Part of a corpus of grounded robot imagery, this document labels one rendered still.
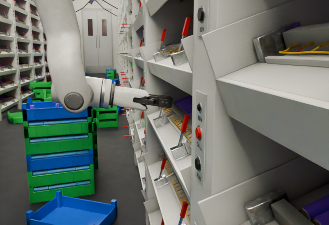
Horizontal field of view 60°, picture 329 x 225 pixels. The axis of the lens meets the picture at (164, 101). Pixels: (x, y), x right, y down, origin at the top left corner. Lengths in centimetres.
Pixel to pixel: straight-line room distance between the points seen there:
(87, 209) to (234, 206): 109
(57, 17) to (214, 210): 59
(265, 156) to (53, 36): 59
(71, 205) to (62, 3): 95
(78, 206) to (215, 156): 114
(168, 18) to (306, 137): 87
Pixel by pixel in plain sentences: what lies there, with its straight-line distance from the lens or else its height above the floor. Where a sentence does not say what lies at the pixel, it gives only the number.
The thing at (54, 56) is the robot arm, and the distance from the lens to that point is 74.
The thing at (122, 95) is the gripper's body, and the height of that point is 59.
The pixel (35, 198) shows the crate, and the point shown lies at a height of 2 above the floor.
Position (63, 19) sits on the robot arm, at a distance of 78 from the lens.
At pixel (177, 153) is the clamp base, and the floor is 50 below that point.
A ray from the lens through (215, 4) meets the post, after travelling 33.
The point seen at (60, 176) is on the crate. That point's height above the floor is 12.
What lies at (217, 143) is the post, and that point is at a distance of 34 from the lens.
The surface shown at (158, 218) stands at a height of 11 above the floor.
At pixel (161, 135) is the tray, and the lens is 77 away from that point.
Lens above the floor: 70
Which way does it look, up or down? 10 degrees down
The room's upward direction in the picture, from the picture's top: straight up
